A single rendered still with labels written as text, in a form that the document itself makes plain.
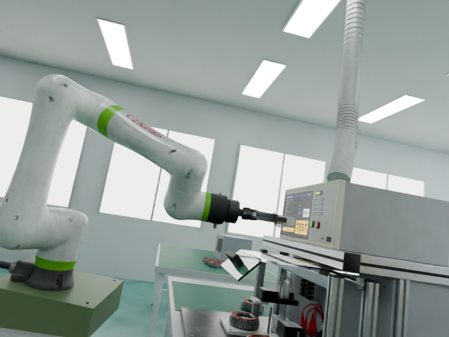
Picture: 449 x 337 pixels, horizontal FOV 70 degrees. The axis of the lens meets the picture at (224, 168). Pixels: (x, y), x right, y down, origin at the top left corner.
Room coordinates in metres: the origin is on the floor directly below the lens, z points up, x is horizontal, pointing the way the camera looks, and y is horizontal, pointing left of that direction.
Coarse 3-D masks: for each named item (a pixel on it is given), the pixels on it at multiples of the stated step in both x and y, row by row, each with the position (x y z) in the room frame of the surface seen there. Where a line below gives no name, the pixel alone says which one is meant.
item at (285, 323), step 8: (280, 320) 1.06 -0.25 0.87; (280, 328) 1.04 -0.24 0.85; (288, 328) 1.01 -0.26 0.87; (296, 328) 1.01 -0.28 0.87; (272, 336) 1.03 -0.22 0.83; (280, 336) 1.03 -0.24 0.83; (288, 336) 1.00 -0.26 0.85; (296, 336) 1.01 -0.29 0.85; (304, 336) 1.02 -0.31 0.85; (312, 336) 1.03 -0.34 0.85; (320, 336) 1.04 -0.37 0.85
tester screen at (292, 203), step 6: (288, 198) 1.33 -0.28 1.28; (294, 198) 1.27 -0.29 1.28; (300, 198) 1.21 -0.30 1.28; (306, 198) 1.16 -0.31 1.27; (288, 204) 1.32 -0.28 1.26; (294, 204) 1.26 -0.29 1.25; (300, 204) 1.20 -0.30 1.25; (306, 204) 1.15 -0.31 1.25; (288, 210) 1.31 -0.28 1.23; (294, 210) 1.25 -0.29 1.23; (294, 216) 1.25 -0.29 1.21; (282, 228) 1.36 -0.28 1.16; (294, 228) 1.23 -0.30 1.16; (294, 234) 1.23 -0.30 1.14; (300, 234) 1.17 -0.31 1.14
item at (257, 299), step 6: (258, 288) 1.30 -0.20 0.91; (264, 288) 1.28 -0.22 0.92; (270, 288) 1.30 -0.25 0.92; (258, 294) 1.28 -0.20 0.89; (264, 294) 1.24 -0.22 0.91; (270, 294) 1.25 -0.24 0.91; (276, 294) 1.25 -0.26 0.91; (252, 300) 1.28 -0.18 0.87; (258, 300) 1.25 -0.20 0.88; (264, 300) 1.24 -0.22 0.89; (270, 300) 1.24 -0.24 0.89; (276, 300) 1.25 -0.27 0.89; (282, 300) 1.25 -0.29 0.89; (288, 300) 1.26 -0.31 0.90; (294, 300) 1.27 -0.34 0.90; (282, 306) 1.29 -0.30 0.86; (282, 312) 1.29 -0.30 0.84
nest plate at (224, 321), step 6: (222, 318) 1.31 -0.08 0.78; (228, 318) 1.32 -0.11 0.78; (222, 324) 1.27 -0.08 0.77; (228, 324) 1.25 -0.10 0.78; (228, 330) 1.18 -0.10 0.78; (234, 330) 1.19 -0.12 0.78; (240, 330) 1.20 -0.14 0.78; (246, 330) 1.21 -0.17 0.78; (252, 330) 1.22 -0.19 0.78; (258, 330) 1.23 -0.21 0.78; (264, 330) 1.25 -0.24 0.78
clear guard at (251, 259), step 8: (240, 256) 1.00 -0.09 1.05; (248, 256) 0.94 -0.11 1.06; (256, 256) 0.90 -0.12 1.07; (264, 256) 0.94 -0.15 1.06; (272, 256) 0.99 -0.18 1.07; (280, 256) 1.04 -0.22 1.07; (224, 264) 1.03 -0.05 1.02; (232, 264) 0.98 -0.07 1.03; (248, 264) 0.88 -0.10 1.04; (256, 264) 0.83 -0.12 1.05; (288, 264) 0.84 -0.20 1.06; (296, 264) 0.85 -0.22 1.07; (304, 264) 0.89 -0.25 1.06; (312, 264) 0.93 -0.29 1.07; (320, 264) 0.97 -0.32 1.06; (232, 272) 0.91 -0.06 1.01; (240, 272) 0.86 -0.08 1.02; (248, 272) 0.83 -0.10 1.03; (344, 272) 0.87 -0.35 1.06; (352, 272) 0.88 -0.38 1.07
